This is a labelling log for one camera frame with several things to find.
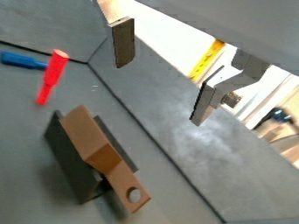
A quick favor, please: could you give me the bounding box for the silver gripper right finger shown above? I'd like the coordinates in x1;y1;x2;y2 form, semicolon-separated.
190;50;270;126

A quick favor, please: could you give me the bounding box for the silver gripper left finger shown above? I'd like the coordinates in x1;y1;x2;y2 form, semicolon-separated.
97;0;137;68

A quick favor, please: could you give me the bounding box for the brown T-shaped block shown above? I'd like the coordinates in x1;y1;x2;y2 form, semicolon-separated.
61;105;151;214

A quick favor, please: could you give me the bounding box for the red hexagonal peg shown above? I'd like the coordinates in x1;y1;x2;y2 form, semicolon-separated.
37;49;70;105

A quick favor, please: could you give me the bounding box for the blue stepped peg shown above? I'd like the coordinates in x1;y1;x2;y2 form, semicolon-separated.
0;51;49;70

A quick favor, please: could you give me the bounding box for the black angle bracket fixture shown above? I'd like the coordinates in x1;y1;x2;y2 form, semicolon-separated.
43;109;139;205

